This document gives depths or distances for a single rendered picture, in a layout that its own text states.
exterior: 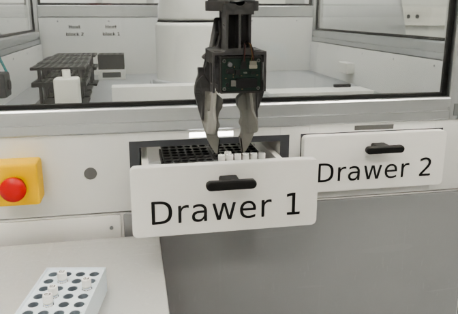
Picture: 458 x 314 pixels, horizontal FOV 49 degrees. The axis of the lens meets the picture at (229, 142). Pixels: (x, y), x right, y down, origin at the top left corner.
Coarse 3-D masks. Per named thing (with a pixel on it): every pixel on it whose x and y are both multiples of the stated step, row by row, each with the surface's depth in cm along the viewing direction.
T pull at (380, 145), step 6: (372, 144) 95; (378, 144) 94; (384, 144) 94; (366, 150) 92; (372, 150) 92; (378, 150) 92; (384, 150) 92; (390, 150) 92; (396, 150) 93; (402, 150) 93
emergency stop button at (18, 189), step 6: (6, 180) 80; (12, 180) 80; (18, 180) 80; (0, 186) 80; (6, 186) 79; (12, 186) 79; (18, 186) 80; (24, 186) 80; (0, 192) 80; (6, 192) 80; (12, 192) 80; (18, 192) 80; (24, 192) 80; (6, 198) 80; (12, 198) 80; (18, 198) 80
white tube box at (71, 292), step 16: (48, 272) 71; (80, 272) 71; (96, 272) 71; (32, 288) 66; (64, 288) 67; (80, 288) 67; (96, 288) 66; (32, 304) 64; (64, 304) 64; (80, 304) 64; (96, 304) 66
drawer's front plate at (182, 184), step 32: (256, 160) 78; (288, 160) 78; (160, 192) 75; (192, 192) 76; (224, 192) 77; (256, 192) 78; (288, 192) 79; (160, 224) 76; (192, 224) 77; (224, 224) 78; (256, 224) 79; (288, 224) 80
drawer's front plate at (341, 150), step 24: (312, 144) 93; (336, 144) 94; (360, 144) 95; (408, 144) 97; (432, 144) 98; (336, 168) 95; (360, 168) 96; (384, 168) 97; (408, 168) 98; (432, 168) 99
